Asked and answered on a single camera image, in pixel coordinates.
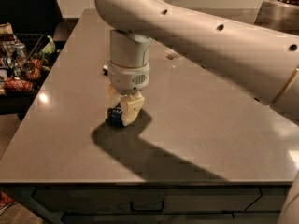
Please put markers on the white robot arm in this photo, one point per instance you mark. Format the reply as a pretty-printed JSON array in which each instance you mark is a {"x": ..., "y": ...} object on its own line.
[{"x": 261, "y": 62}]

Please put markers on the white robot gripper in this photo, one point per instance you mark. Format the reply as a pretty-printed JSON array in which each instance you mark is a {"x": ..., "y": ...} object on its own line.
[{"x": 127, "y": 78}]

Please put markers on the dark blue rxbar wrapper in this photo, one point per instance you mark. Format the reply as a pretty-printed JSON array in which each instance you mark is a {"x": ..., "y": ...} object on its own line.
[{"x": 114, "y": 116}]

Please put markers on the black drawer handle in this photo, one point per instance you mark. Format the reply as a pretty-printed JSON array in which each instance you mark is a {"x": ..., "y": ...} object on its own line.
[{"x": 147, "y": 208}]

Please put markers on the black wire snack basket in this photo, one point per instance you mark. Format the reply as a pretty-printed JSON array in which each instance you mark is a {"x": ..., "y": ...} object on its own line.
[{"x": 20, "y": 83}]

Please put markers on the green snack bag in basket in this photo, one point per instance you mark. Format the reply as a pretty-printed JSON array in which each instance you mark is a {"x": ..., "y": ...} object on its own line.
[{"x": 49, "y": 48}]

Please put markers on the green kettle chips bag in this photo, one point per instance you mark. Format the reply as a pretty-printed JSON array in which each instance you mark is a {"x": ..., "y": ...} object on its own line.
[{"x": 105, "y": 70}]

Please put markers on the silver can in basket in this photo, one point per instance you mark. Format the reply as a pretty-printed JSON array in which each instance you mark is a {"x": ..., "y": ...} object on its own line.
[{"x": 20, "y": 52}]

